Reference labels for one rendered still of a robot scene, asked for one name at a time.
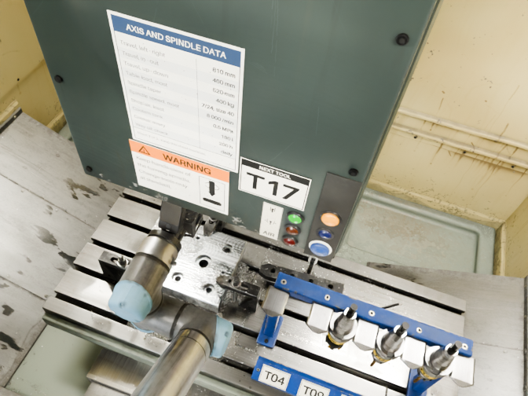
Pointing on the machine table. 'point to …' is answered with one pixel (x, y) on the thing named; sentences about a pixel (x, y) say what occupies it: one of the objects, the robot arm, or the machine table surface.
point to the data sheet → (181, 89)
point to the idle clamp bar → (298, 277)
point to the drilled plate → (192, 287)
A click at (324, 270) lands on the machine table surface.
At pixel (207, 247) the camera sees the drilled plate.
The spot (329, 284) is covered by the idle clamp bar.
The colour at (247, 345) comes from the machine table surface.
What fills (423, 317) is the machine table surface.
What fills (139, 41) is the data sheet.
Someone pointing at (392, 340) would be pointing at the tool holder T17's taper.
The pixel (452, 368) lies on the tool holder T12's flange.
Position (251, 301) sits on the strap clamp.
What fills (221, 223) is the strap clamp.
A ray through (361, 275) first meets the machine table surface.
